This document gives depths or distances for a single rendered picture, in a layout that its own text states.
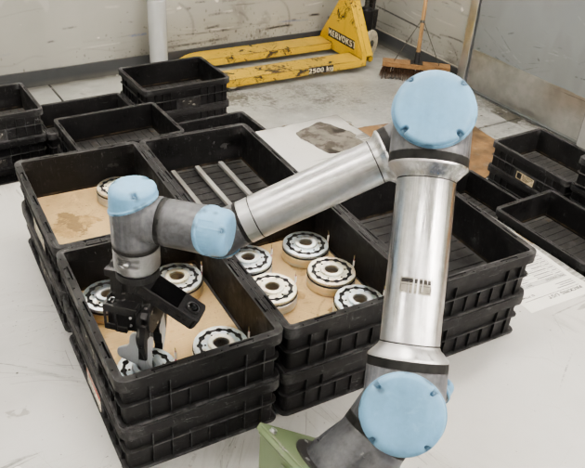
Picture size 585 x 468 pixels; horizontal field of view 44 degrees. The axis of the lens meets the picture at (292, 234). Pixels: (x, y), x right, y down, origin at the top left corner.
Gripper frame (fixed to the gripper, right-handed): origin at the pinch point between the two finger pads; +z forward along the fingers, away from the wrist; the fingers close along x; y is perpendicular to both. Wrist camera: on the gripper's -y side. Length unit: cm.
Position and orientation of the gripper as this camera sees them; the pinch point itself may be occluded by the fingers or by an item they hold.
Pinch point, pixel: (155, 360)
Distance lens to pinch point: 131.7
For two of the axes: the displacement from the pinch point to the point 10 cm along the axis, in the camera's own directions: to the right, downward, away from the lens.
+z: -0.6, 8.4, 5.5
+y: -9.7, -1.7, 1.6
